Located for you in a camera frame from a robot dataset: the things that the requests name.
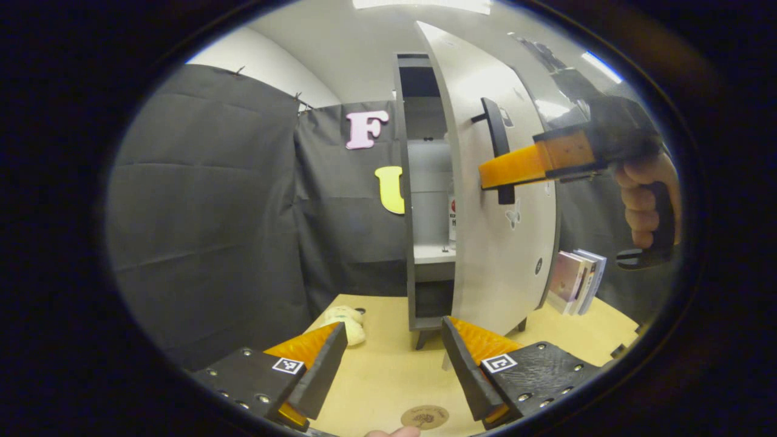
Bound round brown coaster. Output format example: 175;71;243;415
401;405;450;431

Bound cream plush toy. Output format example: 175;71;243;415
319;305;367;347

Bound ceiling light panel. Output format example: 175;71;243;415
352;0;491;15
582;52;623;84

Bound dark grey cabinet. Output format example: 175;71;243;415
393;52;529;351

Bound black cabinet door handle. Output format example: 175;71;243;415
472;97;516;206

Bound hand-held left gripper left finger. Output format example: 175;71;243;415
193;322;348;433

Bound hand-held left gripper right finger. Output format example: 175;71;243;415
441;316;602;430

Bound grey cover book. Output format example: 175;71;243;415
571;252;599;316

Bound clear bottle with cherry label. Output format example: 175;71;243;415
447;178;458;245

